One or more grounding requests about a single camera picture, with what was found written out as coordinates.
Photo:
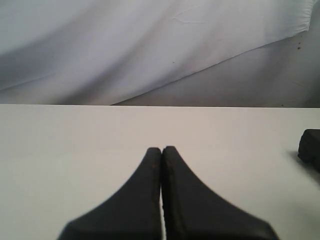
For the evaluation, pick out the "black plastic carrying case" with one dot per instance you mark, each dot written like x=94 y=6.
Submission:
x=309 y=148

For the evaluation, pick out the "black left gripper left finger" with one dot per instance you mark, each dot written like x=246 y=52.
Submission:
x=132 y=213

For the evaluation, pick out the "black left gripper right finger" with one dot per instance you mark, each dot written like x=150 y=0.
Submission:
x=192 y=211

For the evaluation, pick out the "white backdrop cloth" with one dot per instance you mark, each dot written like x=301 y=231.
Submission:
x=208 y=53

